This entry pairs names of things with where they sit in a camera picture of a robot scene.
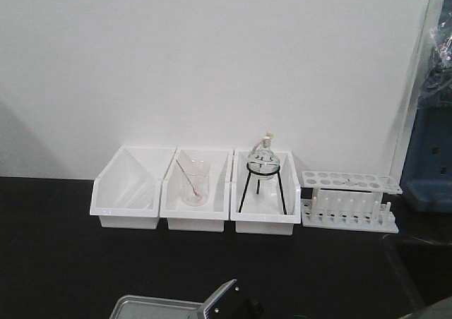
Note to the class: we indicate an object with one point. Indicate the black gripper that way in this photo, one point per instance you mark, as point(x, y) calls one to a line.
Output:
point(243, 308)

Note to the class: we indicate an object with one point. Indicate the silver metal tray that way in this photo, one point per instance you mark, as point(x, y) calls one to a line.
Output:
point(132, 306)

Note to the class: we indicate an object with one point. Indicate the white bin with beaker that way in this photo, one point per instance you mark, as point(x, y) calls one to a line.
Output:
point(210, 217)

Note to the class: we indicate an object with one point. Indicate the stained glass beaker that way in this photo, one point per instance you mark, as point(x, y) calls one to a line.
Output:
point(199, 172)

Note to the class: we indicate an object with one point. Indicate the white bin with tripod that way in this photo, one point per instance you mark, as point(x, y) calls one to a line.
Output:
point(262, 214)

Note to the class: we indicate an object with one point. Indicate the glass stirring rod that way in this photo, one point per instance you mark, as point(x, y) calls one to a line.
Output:
point(195, 193)

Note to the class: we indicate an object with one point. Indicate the glass alcohol lamp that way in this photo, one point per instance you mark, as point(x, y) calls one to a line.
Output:
point(261, 160)

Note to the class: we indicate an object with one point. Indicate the white test tube rack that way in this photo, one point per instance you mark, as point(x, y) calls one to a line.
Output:
point(349, 201)

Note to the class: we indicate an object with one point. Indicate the empty white storage bin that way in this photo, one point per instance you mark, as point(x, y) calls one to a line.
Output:
point(127, 192)

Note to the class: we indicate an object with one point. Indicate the blue equipment box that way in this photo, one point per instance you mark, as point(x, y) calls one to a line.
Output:
point(426, 179)

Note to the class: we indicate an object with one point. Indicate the clear plastic wrapped items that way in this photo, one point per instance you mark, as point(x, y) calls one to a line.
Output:
point(436, 88)

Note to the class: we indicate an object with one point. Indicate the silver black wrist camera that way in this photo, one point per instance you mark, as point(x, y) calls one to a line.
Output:
point(221, 303)

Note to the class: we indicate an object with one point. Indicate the black wire tripod stand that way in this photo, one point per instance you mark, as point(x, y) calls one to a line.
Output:
point(261, 181)

